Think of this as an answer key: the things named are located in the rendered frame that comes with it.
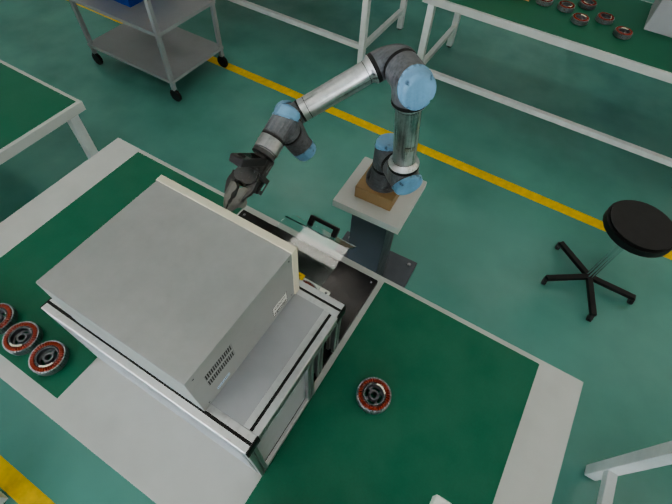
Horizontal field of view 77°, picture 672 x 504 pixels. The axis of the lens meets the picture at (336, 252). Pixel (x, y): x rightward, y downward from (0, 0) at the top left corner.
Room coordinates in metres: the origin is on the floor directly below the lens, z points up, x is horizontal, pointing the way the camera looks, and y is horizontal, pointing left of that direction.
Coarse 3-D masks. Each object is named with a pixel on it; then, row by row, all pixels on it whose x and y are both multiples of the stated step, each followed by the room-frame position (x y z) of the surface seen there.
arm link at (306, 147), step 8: (304, 128) 1.09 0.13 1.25; (304, 136) 1.03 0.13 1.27; (288, 144) 0.99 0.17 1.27; (296, 144) 1.00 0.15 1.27; (304, 144) 1.01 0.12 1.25; (312, 144) 1.04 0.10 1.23; (296, 152) 1.00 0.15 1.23; (304, 152) 1.00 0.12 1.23; (312, 152) 1.02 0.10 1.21; (304, 160) 1.01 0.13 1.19
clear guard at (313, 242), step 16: (288, 224) 0.84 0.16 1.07; (304, 224) 0.85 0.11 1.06; (288, 240) 0.78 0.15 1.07; (304, 240) 0.78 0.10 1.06; (320, 240) 0.79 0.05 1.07; (336, 240) 0.80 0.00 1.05; (304, 256) 0.72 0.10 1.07; (320, 256) 0.73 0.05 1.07; (336, 256) 0.73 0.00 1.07; (304, 272) 0.67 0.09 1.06; (320, 272) 0.67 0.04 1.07
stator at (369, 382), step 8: (360, 384) 0.43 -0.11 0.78; (368, 384) 0.43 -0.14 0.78; (376, 384) 0.44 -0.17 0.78; (384, 384) 0.44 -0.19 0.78; (360, 392) 0.40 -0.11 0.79; (368, 392) 0.41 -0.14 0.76; (376, 392) 0.41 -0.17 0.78; (384, 392) 0.41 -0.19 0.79; (360, 400) 0.38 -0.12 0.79; (376, 400) 0.39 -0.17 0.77; (384, 400) 0.39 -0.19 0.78; (368, 408) 0.36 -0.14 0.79; (376, 408) 0.36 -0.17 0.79; (384, 408) 0.36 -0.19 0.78
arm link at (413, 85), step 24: (408, 48) 1.25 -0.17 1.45; (384, 72) 1.21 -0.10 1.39; (408, 72) 1.14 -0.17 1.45; (408, 96) 1.10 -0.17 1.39; (432, 96) 1.13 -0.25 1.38; (408, 120) 1.14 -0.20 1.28; (408, 144) 1.14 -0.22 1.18; (384, 168) 1.22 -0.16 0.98; (408, 168) 1.14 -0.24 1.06; (408, 192) 1.14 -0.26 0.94
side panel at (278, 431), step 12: (312, 372) 0.39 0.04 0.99; (300, 384) 0.36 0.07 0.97; (312, 384) 0.39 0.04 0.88; (300, 396) 0.36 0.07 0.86; (288, 408) 0.30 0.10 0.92; (300, 408) 0.34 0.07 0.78; (276, 420) 0.26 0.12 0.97; (288, 420) 0.30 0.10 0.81; (276, 432) 0.25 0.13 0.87; (288, 432) 0.27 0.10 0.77; (264, 444) 0.21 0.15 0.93; (276, 444) 0.23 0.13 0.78; (252, 456) 0.16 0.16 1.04; (264, 456) 0.19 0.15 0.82; (264, 468) 0.17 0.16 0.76
